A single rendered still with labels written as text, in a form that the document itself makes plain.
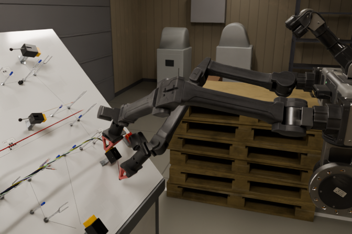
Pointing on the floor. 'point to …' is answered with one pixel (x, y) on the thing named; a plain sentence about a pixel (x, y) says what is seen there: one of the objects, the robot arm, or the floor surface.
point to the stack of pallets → (243, 157)
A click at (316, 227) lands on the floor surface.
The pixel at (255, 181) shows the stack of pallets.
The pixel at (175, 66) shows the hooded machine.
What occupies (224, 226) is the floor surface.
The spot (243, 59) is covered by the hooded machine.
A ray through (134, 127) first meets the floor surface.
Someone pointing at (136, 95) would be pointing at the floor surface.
